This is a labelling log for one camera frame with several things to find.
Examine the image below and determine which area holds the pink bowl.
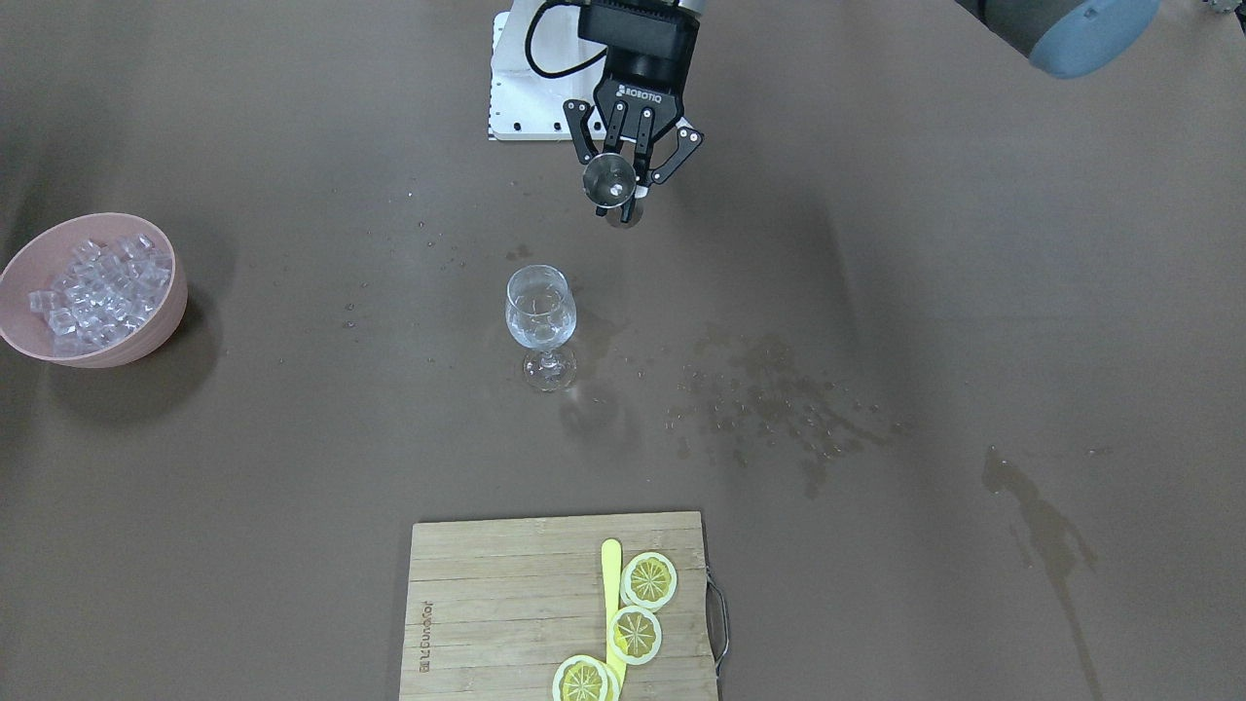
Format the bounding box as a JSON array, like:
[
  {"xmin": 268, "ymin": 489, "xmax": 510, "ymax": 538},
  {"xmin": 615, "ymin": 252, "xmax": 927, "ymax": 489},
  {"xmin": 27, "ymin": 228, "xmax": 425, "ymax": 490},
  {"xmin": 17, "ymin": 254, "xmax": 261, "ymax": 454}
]
[{"xmin": 2, "ymin": 212, "xmax": 189, "ymax": 369}]

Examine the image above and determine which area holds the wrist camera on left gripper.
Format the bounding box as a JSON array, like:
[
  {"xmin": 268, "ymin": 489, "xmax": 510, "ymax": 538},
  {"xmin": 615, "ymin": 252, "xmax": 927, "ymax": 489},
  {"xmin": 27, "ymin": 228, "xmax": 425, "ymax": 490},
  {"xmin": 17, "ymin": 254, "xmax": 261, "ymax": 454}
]
[{"xmin": 577, "ymin": 1, "xmax": 705, "ymax": 73}]

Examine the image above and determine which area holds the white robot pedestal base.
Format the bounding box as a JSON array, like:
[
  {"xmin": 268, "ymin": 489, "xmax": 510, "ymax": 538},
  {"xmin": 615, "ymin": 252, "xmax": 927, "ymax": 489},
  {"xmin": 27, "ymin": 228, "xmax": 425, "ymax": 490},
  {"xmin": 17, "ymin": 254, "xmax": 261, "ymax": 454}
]
[{"xmin": 488, "ymin": 1, "xmax": 608, "ymax": 139}]

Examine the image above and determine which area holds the clear wine glass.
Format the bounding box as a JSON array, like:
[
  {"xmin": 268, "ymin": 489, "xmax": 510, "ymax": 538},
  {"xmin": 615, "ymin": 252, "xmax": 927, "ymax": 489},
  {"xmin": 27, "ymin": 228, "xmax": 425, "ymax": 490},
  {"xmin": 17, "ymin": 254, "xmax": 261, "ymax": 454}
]
[{"xmin": 503, "ymin": 265, "xmax": 577, "ymax": 393}]

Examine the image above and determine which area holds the lemon slice far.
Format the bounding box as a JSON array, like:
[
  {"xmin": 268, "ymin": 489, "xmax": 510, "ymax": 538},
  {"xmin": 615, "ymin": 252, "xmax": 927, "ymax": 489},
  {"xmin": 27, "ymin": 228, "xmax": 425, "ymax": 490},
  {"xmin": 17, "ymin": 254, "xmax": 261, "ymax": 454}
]
[{"xmin": 621, "ymin": 552, "xmax": 679, "ymax": 613}]

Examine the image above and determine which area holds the lemon slice middle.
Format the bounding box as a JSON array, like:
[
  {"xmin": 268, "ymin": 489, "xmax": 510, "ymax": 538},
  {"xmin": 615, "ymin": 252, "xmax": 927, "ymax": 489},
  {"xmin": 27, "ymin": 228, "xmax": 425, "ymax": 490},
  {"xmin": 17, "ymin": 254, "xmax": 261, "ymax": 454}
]
[{"xmin": 606, "ymin": 608, "xmax": 664, "ymax": 666}]

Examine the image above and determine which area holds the steel cocktail jigger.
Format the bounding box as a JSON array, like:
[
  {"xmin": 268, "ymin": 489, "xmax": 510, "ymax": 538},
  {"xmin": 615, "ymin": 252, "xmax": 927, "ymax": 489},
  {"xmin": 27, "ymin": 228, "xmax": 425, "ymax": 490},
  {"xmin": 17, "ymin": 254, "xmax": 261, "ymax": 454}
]
[{"xmin": 582, "ymin": 154, "xmax": 648, "ymax": 228}]

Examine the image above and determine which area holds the lemon slice near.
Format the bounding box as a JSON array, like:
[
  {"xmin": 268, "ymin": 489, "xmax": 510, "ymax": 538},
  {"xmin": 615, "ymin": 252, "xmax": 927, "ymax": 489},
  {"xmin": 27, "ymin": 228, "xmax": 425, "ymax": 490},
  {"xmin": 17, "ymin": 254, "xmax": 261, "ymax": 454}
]
[{"xmin": 549, "ymin": 655, "xmax": 621, "ymax": 701}]

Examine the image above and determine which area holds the lemon slice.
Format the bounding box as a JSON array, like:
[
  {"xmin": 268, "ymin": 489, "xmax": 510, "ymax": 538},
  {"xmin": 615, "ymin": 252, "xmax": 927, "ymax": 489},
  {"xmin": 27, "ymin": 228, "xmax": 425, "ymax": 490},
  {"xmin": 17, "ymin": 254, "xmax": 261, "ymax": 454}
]
[
  {"xmin": 621, "ymin": 552, "xmax": 679, "ymax": 613},
  {"xmin": 606, "ymin": 608, "xmax": 664, "ymax": 666},
  {"xmin": 549, "ymin": 655, "xmax": 621, "ymax": 701}
]

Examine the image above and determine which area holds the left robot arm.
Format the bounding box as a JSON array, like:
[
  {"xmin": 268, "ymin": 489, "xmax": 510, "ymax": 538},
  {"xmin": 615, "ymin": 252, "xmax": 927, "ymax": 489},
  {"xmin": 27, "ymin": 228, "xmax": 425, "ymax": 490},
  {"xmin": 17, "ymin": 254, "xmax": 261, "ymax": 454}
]
[{"xmin": 564, "ymin": 1, "xmax": 1158, "ymax": 208}]

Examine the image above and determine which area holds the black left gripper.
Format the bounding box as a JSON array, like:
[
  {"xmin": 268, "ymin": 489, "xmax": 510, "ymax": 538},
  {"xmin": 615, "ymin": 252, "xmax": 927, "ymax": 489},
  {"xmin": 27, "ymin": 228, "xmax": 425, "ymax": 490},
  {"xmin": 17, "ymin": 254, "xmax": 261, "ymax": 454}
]
[{"xmin": 564, "ymin": 44, "xmax": 705, "ymax": 186}]

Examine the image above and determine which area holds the yellow plastic stick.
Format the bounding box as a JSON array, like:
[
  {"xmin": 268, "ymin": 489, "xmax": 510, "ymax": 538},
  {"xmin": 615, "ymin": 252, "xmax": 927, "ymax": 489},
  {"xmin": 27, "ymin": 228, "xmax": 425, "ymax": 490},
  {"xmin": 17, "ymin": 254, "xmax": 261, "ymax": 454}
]
[{"xmin": 601, "ymin": 538, "xmax": 627, "ymax": 700}]

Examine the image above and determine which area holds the bamboo cutting board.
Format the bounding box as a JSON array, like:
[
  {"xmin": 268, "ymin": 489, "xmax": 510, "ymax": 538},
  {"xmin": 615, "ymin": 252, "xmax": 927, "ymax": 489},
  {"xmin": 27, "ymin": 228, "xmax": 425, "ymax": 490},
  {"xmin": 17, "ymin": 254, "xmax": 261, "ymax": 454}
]
[{"xmin": 399, "ymin": 510, "xmax": 720, "ymax": 700}]

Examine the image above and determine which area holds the pile of clear ice cubes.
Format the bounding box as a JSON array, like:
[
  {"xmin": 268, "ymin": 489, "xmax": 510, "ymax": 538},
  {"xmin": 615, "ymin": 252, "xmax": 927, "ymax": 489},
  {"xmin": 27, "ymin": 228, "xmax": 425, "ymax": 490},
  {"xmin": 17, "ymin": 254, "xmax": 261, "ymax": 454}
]
[{"xmin": 26, "ymin": 234, "xmax": 174, "ymax": 356}]

